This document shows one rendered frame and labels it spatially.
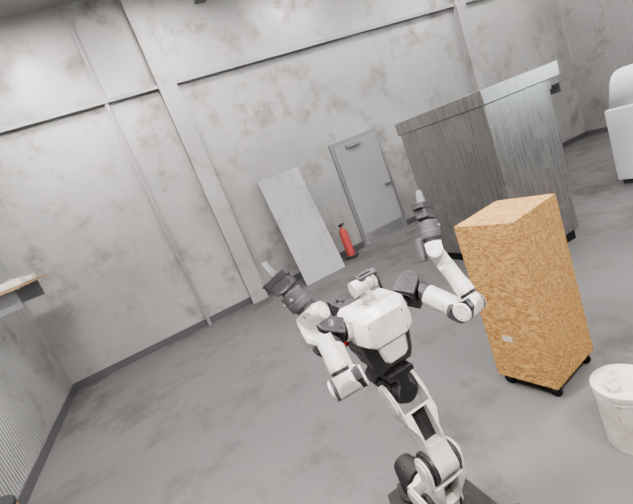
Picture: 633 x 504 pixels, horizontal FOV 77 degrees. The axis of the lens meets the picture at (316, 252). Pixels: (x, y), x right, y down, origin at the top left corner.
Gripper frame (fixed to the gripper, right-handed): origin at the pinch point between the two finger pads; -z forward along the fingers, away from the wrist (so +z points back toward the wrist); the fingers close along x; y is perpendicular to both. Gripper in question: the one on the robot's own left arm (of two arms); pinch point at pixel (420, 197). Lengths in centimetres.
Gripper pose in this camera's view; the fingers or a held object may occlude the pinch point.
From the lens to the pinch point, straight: 172.4
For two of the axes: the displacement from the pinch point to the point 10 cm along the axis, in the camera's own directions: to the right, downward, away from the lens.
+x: -6.6, 0.1, -7.5
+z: 2.2, 9.6, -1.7
